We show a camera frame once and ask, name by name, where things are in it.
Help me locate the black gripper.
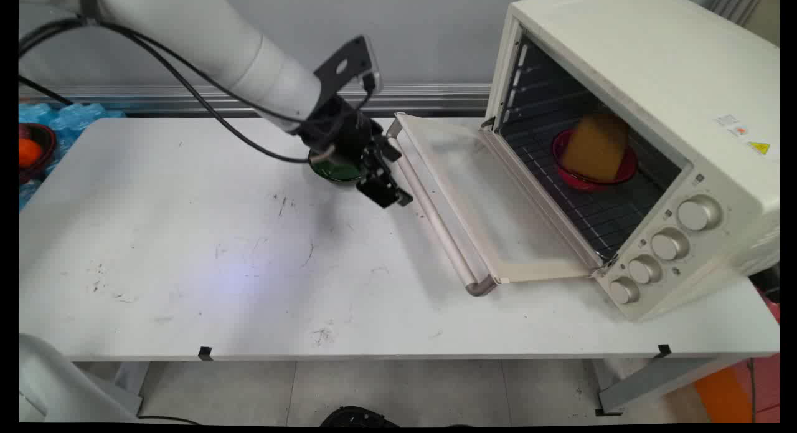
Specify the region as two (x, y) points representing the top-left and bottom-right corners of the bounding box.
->
(298, 97), (413, 210)

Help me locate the green bowl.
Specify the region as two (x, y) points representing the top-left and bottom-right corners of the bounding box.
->
(308, 150), (369, 185)

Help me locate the glass oven door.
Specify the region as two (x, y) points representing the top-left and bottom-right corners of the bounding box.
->
(385, 112), (602, 297)

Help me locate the yellow bread loaf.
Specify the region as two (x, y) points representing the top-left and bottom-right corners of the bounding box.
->
(562, 112), (630, 183)

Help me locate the black round floor object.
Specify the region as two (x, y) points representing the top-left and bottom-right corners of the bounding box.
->
(319, 406), (400, 428)

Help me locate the small cream oven knob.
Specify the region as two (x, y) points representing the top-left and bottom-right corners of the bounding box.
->
(608, 277), (641, 305)
(627, 254), (663, 285)

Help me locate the cream toaster oven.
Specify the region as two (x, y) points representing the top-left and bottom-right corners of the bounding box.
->
(484, 0), (780, 323)

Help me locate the large cream oven knob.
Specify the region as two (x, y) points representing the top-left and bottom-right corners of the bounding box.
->
(650, 228), (691, 262)
(676, 195), (723, 232)

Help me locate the blue plastic bottle pack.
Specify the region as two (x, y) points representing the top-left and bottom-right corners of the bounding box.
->
(19, 102), (126, 211)

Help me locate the dark red bowl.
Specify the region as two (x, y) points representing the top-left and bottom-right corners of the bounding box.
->
(19, 122), (58, 184)

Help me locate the grey table leg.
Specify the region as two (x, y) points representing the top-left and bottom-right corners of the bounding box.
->
(595, 356), (751, 417)

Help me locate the orange fruit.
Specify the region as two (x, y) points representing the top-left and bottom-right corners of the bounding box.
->
(19, 138), (43, 169)

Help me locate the white rounded machine housing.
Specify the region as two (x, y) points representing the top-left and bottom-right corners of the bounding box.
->
(19, 333), (145, 424)

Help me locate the orange floor object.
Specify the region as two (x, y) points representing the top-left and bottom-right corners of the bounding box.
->
(693, 363), (755, 424)

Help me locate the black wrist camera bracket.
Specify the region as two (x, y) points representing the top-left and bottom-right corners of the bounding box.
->
(313, 34), (385, 98)

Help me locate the aluminium rail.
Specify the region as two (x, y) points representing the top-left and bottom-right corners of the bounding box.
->
(19, 83), (493, 118)

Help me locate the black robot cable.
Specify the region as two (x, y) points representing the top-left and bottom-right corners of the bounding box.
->
(19, 75), (75, 107)
(19, 17), (312, 164)

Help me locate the wire oven rack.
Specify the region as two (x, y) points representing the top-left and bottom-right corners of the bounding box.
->
(501, 125), (682, 262)

